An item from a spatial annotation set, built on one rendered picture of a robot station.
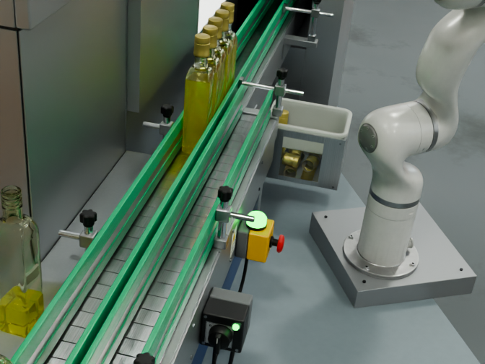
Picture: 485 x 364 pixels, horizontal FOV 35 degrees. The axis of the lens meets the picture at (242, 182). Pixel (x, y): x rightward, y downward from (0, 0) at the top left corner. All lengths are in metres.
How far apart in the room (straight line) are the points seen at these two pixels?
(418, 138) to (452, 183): 2.32
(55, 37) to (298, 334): 0.86
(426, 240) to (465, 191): 1.94
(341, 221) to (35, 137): 0.98
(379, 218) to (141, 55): 0.66
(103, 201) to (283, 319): 0.51
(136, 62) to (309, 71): 1.26
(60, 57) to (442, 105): 0.81
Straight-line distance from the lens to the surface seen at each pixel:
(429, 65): 1.62
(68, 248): 1.49
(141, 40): 1.68
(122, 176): 1.70
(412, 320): 1.88
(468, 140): 4.50
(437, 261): 1.99
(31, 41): 1.26
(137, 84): 1.72
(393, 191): 1.78
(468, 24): 1.59
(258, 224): 1.64
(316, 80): 2.87
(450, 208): 3.82
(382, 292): 1.88
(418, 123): 1.71
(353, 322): 1.83
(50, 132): 1.38
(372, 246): 1.89
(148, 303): 1.36
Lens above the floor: 1.93
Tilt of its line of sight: 31 degrees down
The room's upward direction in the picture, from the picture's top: 6 degrees clockwise
